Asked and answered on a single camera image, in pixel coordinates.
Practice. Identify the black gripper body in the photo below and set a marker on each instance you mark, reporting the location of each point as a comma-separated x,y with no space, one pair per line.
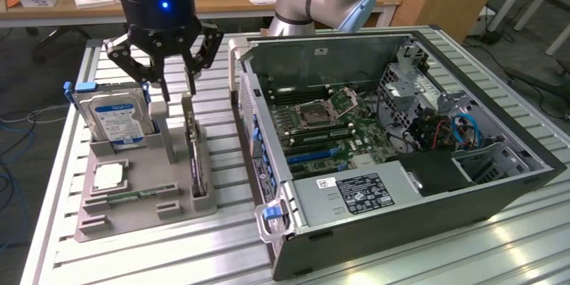
151,8

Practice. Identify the green graphics card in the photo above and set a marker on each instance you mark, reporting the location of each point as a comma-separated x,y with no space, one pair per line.
198,165

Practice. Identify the hard disk with blue carrier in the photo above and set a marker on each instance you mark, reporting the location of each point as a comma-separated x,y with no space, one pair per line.
115,121

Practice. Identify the wooden desk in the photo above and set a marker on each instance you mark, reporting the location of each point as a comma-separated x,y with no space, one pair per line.
67,13

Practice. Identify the black chair base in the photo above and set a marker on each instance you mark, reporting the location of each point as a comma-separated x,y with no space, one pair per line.
48,39
544,81

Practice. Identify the small orange box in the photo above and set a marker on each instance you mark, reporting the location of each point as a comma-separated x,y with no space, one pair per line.
12,1

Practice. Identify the CPU socket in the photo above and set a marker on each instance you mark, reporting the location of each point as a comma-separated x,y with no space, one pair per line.
318,115

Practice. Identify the grey parts rack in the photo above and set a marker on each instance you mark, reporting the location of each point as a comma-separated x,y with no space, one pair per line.
147,171

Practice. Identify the silver CPU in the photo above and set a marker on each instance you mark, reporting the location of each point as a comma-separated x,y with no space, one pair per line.
108,176

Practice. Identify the metal socket cover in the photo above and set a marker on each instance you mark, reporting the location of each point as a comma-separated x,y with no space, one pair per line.
345,99

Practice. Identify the dark green RAM stick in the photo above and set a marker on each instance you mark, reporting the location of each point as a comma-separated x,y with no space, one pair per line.
321,135

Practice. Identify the blue expansion slot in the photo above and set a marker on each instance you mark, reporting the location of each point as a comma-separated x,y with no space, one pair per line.
309,158

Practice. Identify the green motherboard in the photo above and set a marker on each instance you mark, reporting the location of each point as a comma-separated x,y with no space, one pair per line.
357,141

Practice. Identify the metal disk bay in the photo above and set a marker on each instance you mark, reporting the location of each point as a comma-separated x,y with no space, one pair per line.
410,98

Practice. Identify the silver chipset heatsink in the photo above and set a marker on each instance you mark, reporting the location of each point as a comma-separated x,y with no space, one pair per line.
363,161

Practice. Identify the blue case latch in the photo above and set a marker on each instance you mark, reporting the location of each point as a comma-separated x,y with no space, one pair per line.
273,214

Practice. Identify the grey power supply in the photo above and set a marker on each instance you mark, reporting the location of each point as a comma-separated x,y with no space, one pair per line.
321,205

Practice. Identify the black plastic shroud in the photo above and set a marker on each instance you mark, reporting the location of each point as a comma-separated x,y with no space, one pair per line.
427,171

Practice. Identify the black power adapter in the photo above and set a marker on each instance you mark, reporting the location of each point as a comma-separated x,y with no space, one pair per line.
491,38

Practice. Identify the black open PC case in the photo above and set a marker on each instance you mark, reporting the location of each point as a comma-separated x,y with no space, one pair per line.
401,231

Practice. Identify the white table frame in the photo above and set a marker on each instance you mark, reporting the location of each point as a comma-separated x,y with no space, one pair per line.
508,0

